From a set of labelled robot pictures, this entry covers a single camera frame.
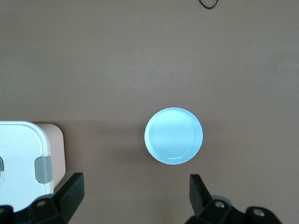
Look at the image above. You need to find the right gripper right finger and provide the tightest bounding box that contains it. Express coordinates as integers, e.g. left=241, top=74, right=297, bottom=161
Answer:
left=186, top=174, right=281, bottom=224

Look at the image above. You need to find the white lidded lunch box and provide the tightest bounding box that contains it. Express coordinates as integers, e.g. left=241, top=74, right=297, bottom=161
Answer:
left=0, top=120, right=64, bottom=212

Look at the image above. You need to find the thin black cable loop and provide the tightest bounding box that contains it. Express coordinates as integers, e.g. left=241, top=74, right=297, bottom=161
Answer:
left=198, top=0, right=219, bottom=11

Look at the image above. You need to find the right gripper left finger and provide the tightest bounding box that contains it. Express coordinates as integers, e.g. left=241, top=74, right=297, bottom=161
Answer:
left=0, top=172, right=84, bottom=224

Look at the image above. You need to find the light blue round plate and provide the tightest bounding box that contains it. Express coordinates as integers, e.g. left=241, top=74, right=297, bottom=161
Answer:
left=144, top=107, right=203, bottom=165

